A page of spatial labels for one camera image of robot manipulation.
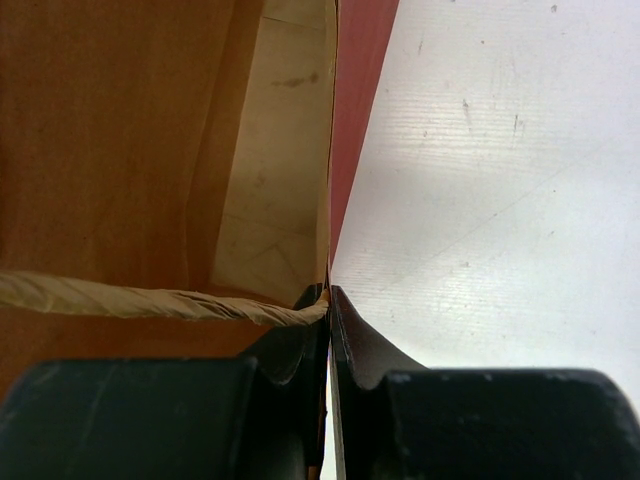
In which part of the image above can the red paper bag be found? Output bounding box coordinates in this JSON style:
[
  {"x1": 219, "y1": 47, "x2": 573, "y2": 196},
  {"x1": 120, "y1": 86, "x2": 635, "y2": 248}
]
[{"x1": 1, "y1": 1, "x2": 398, "y2": 388}]

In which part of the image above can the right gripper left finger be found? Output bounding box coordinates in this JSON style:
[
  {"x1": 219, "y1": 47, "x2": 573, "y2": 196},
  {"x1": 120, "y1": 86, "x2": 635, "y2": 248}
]
[{"x1": 1, "y1": 309, "x2": 328, "y2": 479}]

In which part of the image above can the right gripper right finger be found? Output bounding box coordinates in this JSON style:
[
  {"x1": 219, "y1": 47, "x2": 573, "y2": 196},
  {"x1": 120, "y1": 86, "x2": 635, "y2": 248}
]
[{"x1": 330, "y1": 287, "x2": 639, "y2": 479}]

